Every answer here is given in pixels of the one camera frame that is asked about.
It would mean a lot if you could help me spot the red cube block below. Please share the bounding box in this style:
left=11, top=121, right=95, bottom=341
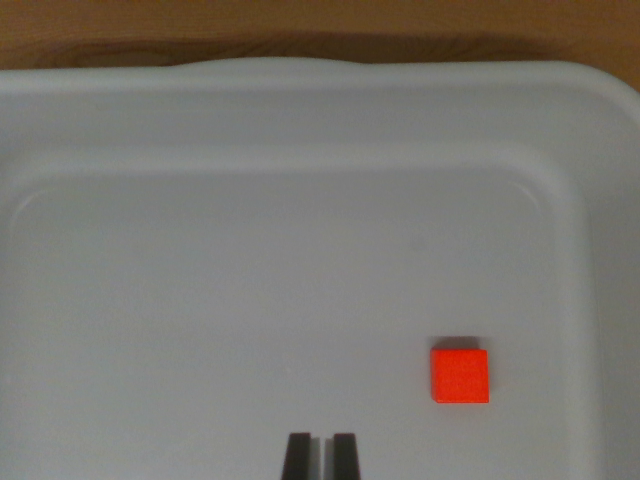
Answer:
left=430, top=348, right=490, bottom=405

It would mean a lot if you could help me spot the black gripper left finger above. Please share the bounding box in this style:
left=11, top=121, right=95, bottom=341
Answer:
left=281, top=432, right=321, bottom=480

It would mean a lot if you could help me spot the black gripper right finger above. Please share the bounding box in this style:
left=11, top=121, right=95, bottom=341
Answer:
left=324, top=432, right=363, bottom=480

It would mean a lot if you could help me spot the white plastic tray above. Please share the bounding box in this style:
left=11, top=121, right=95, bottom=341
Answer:
left=0, top=58, right=640, bottom=480

